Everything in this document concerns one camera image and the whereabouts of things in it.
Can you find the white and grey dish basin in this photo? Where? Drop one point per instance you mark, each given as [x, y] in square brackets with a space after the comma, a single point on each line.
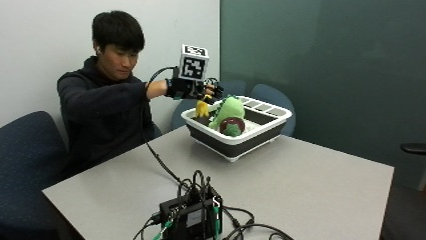
[240, 133]

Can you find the green dinosaur soft toy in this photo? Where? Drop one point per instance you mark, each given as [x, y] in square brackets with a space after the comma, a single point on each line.
[228, 112]

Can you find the dark red round fruit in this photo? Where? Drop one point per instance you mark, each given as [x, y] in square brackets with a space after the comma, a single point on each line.
[232, 125]

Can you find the black chair armrest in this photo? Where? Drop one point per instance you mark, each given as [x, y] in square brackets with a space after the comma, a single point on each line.
[413, 148]

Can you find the the person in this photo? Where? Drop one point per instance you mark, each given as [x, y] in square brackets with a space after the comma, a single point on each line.
[100, 110]

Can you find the dark blue chair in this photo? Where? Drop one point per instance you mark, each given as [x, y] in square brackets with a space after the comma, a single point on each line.
[31, 166]

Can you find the white marker cube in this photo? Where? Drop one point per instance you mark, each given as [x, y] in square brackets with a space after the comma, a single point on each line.
[193, 63]

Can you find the yellow soft toy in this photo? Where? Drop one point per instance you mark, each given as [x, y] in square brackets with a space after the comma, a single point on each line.
[202, 107]

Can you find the black electronics box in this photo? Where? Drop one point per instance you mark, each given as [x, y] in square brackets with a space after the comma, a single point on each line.
[192, 216]

